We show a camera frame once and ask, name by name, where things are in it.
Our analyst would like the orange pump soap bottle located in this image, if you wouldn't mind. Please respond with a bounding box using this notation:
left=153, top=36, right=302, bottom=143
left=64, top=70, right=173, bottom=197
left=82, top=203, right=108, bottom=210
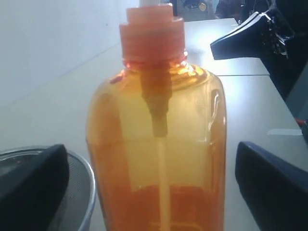
left=86, top=0, right=226, bottom=231

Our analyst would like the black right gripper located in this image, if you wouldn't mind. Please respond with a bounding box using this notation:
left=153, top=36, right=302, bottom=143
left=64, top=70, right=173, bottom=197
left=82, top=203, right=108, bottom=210
left=210, top=0, right=308, bottom=100

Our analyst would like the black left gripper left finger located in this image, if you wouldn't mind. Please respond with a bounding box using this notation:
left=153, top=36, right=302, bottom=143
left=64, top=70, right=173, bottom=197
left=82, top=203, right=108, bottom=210
left=0, top=144, right=69, bottom=231

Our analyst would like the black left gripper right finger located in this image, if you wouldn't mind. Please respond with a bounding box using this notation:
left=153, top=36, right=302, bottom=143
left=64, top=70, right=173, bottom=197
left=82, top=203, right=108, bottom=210
left=235, top=141, right=308, bottom=231

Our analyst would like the steel mesh strainer basket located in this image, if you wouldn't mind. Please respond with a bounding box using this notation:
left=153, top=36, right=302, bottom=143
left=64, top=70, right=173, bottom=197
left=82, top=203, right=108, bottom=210
left=0, top=145, right=96, bottom=231

